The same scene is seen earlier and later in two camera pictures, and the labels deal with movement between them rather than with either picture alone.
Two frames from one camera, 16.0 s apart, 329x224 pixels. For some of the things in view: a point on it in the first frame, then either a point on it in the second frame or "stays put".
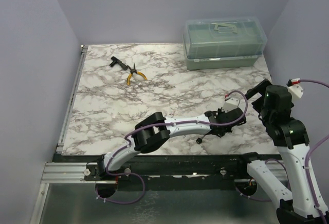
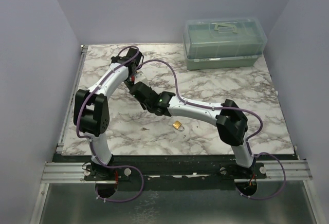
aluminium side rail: (60, 145) stays put
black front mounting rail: (172, 172) stays put
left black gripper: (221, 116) -> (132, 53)
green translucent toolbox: (213, 43) stays put
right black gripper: (260, 88) -> (143, 107)
